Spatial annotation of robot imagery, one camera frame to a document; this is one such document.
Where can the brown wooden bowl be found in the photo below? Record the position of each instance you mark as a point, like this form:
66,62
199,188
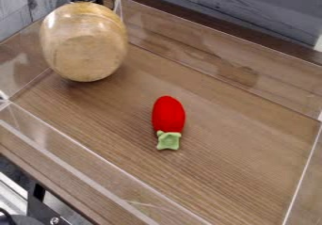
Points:
84,42

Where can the red plush strawberry toy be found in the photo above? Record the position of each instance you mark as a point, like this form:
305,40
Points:
169,122

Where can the clear acrylic corner bracket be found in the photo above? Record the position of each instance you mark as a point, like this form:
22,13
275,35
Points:
118,9

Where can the clear acrylic tray wall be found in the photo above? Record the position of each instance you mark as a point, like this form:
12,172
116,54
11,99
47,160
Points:
247,168

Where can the black metal table frame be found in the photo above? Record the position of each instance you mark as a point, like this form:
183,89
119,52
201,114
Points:
39,210

